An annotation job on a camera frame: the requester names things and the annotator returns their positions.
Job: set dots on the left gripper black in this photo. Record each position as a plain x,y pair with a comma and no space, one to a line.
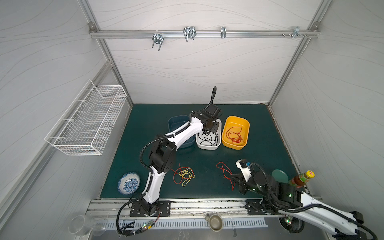
216,125

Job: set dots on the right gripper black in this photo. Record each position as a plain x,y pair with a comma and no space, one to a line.
242,183

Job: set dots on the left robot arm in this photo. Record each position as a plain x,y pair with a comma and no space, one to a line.
158,156

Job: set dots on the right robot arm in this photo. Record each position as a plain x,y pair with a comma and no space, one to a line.
296,208

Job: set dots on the white plastic bin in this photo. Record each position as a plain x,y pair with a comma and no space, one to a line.
207,140

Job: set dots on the yellow plastic bin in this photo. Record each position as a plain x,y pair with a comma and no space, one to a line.
235,133

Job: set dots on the blue plastic bin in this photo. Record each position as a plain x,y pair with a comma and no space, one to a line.
175,123

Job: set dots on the yellow cap bottle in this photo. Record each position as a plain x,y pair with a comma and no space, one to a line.
302,179

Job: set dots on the small metal cup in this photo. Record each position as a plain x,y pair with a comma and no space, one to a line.
215,222

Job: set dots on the blue white patterned plate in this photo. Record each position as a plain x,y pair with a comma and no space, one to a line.
129,183

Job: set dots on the aluminium crossbar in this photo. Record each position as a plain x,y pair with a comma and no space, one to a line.
221,33

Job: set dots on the clear glass cup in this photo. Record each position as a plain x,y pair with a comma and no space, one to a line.
82,225

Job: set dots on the white wire basket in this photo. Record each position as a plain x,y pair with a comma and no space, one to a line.
86,125

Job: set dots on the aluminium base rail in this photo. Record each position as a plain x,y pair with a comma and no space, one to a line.
108,208

